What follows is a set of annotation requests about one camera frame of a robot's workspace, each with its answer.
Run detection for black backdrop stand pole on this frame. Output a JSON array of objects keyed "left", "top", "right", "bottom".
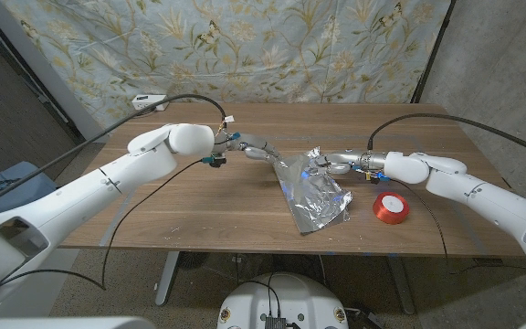
[{"left": 409, "top": 0, "right": 456, "bottom": 104}]

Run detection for grey metal table leg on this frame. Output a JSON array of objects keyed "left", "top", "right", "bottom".
[
  {"left": 154, "top": 250, "right": 182, "bottom": 307},
  {"left": 385, "top": 255, "right": 417, "bottom": 316}
]

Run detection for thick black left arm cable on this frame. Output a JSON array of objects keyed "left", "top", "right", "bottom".
[{"left": 0, "top": 93, "right": 227, "bottom": 218}]

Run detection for small grey box on base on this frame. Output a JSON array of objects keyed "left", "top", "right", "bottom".
[{"left": 264, "top": 314, "right": 288, "bottom": 329}]

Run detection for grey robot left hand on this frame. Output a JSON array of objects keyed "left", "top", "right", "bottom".
[{"left": 228, "top": 133, "right": 285, "bottom": 166}]

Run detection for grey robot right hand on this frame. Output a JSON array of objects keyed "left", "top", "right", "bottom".
[{"left": 315, "top": 149, "right": 369, "bottom": 177}]

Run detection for black power strip cable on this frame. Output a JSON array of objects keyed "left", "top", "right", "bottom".
[{"left": 130, "top": 105, "right": 158, "bottom": 119}]

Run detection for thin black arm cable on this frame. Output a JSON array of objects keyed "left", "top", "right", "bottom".
[
  {"left": 0, "top": 158, "right": 205, "bottom": 292},
  {"left": 388, "top": 177, "right": 526, "bottom": 278}
]

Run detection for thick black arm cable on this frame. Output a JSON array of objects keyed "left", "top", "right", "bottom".
[
  {"left": 0, "top": 93, "right": 227, "bottom": 218},
  {"left": 366, "top": 112, "right": 526, "bottom": 162}
]

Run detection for blue plastic bin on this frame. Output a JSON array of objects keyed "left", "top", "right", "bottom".
[{"left": 0, "top": 160, "right": 58, "bottom": 211}]

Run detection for thin black base cable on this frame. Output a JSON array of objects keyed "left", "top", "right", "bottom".
[{"left": 235, "top": 272, "right": 283, "bottom": 317}]

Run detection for crinkled aluminum foil sheet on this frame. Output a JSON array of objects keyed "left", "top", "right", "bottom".
[{"left": 271, "top": 146, "right": 353, "bottom": 237}]

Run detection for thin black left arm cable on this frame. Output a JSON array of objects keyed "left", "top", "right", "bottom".
[{"left": 0, "top": 158, "right": 205, "bottom": 292}]

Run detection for white power strip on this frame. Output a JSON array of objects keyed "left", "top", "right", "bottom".
[{"left": 131, "top": 93, "right": 171, "bottom": 112}]

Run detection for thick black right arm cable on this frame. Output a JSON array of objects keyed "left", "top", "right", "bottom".
[{"left": 366, "top": 112, "right": 526, "bottom": 162}]

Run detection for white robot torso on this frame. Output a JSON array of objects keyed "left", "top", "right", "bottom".
[{"left": 0, "top": 314, "right": 526, "bottom": 329}]

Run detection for floral light blue backdrop cloth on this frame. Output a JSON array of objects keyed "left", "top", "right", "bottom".
[{"left": 0, "top": 0, "right": 454, "bottom": 133}]

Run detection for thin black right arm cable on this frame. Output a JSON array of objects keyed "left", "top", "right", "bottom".
[{"left": 388, "top": 177, "right": 526, "bottom": 278}]

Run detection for red tape roll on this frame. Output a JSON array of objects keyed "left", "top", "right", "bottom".
[{"left": 372, "top": 191, "right": 410, "bottom": 226}]

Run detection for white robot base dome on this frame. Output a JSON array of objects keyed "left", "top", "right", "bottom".
[{"left": 216, "top": 272, "right": 350, "bottom": 329}]

